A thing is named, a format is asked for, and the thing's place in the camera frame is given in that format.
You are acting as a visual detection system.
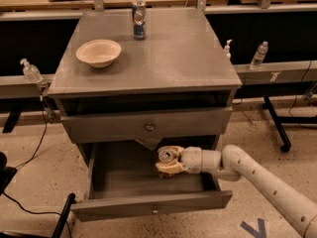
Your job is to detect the orange soda can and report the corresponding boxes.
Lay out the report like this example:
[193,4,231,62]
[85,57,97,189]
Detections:
[158,146,180,179]

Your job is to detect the black floor cable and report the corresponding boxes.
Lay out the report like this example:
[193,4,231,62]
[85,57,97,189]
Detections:
[0,109,73,238]

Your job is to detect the blue silver soda can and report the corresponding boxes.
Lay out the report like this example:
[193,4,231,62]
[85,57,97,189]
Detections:
[132,1,146,40]

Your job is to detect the white paper sheet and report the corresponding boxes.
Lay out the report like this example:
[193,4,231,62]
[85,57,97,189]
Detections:
[136,138,160,151]

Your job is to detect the grey upper drawer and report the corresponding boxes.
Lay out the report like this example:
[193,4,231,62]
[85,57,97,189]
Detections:
[61,107,232,143]

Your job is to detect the hand sanitizer bottle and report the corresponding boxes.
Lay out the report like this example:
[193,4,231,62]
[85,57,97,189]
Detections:
[20,59,44,83]
[224,40,232,60]

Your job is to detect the clear water bottle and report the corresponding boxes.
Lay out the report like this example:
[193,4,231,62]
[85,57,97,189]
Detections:
[250,41,268,70]

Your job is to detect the grey open middle drawer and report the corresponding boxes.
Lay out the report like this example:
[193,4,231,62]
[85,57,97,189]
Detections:
[71,141,232,221]

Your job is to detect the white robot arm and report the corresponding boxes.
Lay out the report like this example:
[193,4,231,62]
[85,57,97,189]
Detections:
[156,145,317,238]

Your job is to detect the left hand sanitizer bottle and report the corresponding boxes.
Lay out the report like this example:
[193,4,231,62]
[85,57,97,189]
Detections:
[20,59,44,83]

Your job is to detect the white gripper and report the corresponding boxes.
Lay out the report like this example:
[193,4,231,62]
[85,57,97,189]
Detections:
[156,146,202,176]

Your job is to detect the white paper bowl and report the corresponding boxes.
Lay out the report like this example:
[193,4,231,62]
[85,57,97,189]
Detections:
[76,40,122,68]

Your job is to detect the black table leg with caster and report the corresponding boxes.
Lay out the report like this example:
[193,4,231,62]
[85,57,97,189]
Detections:
[262,95,317,153]

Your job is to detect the black chair leg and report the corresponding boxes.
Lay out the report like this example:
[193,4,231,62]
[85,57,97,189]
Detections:
[52,193,75,238]

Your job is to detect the grey drawer cabinet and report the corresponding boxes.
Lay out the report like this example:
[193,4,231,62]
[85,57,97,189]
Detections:
[49,8,241,149]

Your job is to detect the right hand sanitizer bottle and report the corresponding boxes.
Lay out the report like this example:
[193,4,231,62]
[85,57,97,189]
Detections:
[224,40,232,60]

